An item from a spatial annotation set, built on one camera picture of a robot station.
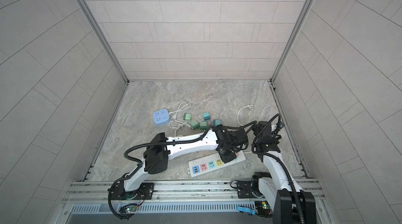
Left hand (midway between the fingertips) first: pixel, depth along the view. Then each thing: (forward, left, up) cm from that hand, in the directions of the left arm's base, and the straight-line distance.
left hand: (232, 157), depth 77 cm
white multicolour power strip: (-4, +17, -2) cm, 18 cm away
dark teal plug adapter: (+20, +7, -3) cm, 22 cm away
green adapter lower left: (+19, +20, -3) cm, 28 cm away
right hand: (+16, -18, 0) cm, 24 cm away
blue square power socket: (+24, +41, -2) cm, 47 cm away
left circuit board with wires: (-21, +45, -1) cm, 49 cm away
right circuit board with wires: (-20, -12, -5) cm, 24 cm away
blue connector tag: (-21, -4, -2) cm, 21 cm away
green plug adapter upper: (+25, +26, -4) cm, 36 cm away
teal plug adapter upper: (+25, +14, -4) cm, 29 cm away
